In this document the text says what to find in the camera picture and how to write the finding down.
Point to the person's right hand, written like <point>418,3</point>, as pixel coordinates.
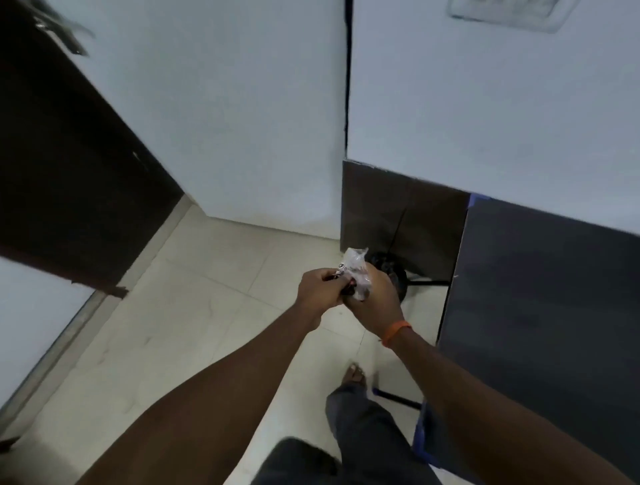
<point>376,305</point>

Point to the person's right fingers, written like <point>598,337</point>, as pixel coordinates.
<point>356,294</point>

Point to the dark grey table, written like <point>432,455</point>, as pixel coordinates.
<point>542,325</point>

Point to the orange wristband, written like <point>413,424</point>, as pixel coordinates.
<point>396,331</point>

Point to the person's left fingers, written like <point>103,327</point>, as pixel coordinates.
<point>336,282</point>

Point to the black wall conduit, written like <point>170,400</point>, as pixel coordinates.
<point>347,75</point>

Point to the black round stool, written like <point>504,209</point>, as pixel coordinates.
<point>392,275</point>

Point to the person's left forearm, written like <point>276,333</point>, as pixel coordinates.
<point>210,399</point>

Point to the person's foot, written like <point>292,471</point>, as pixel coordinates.
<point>355,375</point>

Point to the dark wooden door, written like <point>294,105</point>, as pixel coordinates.
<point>75,165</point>

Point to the person's left hand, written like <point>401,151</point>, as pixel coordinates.
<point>316,291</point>

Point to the person's right forearm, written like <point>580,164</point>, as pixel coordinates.
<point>495,414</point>

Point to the clear plastic bag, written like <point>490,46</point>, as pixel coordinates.
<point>356,272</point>

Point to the person's grey trousers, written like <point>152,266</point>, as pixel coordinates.
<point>360,439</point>

